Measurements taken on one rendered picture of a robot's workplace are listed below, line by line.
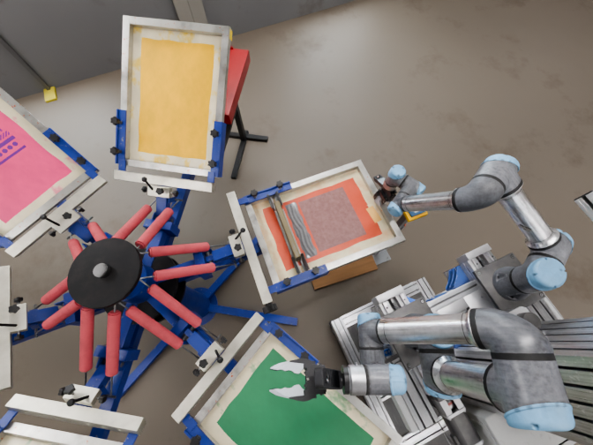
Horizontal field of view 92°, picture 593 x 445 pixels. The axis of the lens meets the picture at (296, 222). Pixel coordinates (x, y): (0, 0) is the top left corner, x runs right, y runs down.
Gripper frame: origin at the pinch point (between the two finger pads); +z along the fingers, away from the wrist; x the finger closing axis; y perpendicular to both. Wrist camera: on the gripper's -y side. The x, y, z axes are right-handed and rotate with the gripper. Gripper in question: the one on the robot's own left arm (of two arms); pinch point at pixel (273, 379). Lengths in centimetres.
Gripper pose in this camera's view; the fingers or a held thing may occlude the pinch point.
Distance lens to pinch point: 88.4
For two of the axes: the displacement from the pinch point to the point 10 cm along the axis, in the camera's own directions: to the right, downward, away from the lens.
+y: 0.0, 5.1, 8.6
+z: -10.0, 0.0, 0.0
